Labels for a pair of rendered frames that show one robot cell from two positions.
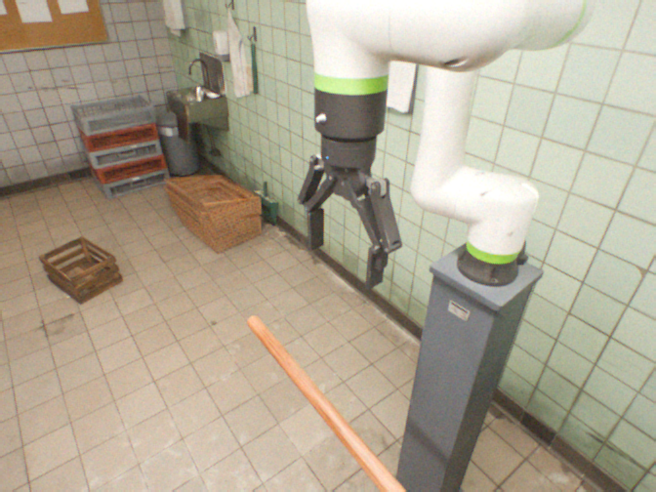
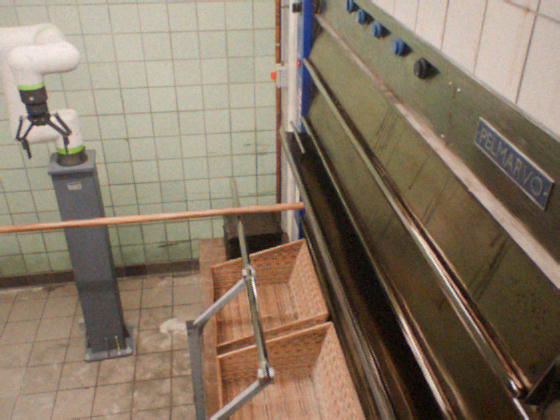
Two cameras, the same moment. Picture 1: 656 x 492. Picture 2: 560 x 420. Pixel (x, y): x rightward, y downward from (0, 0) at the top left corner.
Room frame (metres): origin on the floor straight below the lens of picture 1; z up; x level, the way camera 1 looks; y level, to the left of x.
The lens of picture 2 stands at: (-1.17, 1.33, 2.44)
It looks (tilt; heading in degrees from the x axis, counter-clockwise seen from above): 31 degrees down; 298
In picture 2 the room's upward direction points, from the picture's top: straight up
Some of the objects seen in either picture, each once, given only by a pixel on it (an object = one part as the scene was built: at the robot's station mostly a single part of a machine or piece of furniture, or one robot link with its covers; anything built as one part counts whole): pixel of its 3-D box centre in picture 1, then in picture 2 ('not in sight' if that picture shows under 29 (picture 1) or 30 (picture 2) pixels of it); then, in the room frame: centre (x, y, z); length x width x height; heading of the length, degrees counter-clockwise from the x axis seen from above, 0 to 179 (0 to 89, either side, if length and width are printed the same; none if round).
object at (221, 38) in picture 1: (222, 46); not in sight; (3.46, 0.75, 1.28); 0.09 x 0.09 x 0.20; 36
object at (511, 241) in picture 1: (495, 215); (63, 130); (0.88, -0.41, 1.36); 0.16 x 0.13 x 0.19; 55
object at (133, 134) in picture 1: (118, 131); not in sight; (3.76, 1.85, 0.53); 0.60 x 0.40 x 0.16; 123
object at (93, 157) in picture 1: (121, 146); not in sight; (3.75, 1.85, 0.38); 0.60 x 0.40 x 0.16; 124
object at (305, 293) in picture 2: not in sight; (264, 300); (-0.17, -0.44, 0.72); 0.56 x 0.49 x 0.28; 126
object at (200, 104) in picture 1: (198, 114); not in sight; (3.67, 1.07, 0.71); 0.47 x 0.36 x 0.91; 36
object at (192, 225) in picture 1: (216, 217); not in sight; (2.90, 0.85, 0.14); 0.56 x 0.49 x 0.28; 42
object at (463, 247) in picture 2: not in sight; (379, 125); (-0.72, -0.14, 1.80); 1.79 x 0.11 x 0.19; 126
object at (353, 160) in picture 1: (347, 165); (38, 113); (0.55, -0.03, 1.63); 0.08 x 0.07 x 0.09; 41
